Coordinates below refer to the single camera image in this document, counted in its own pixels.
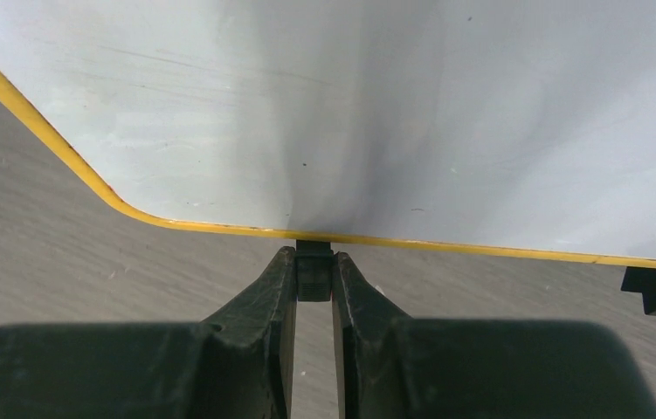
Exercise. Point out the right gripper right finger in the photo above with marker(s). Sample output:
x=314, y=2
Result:
x=392, y=365

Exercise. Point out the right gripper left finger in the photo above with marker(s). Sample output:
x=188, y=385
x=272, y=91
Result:
x=236, y=363

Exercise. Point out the yellow framed whiteboard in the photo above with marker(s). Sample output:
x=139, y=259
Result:
x=511, y=128

